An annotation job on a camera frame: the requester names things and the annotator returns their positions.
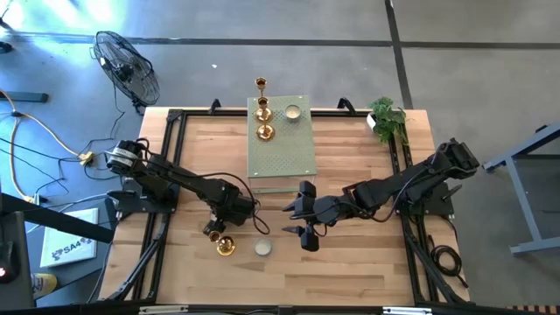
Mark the black aluminium table frame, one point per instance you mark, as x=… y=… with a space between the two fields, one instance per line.
x=210 y=113

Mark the green plant in white pot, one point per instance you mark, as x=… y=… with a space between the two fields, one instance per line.
x=387 y=120

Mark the person's yellow shoe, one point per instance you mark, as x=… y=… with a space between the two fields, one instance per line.
x=44 y=284

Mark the black desk beam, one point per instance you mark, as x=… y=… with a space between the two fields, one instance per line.
x=57 y=219

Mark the black floor fan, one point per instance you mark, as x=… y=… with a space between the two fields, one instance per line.
x=127 y=70

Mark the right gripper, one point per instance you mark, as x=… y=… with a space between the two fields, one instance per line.
x=321 y=210

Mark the black device with indicator light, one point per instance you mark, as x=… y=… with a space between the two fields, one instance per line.
x=15 y=262

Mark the white printed box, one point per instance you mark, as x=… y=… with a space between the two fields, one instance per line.
x=70 y=236

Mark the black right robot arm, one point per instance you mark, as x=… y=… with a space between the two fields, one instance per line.
x=394 y=188

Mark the gold candlestick holder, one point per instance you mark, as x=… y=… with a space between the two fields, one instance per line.
x=226 y=246
x=265 y=132
x=263 y=116

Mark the blue-grey metal table frame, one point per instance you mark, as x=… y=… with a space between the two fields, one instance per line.
x=522 y=201

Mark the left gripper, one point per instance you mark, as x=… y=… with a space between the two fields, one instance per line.
x=227 y=215

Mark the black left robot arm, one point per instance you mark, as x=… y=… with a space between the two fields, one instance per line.
x=184 y=179

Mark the green perforated metal shelf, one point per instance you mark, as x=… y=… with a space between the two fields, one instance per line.
x=289 y=149

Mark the black floor bar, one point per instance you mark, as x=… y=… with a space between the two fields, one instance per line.
x=26 y=97

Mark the small round candle tin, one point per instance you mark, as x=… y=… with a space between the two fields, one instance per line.
x=262 y=247
x=292 y=112

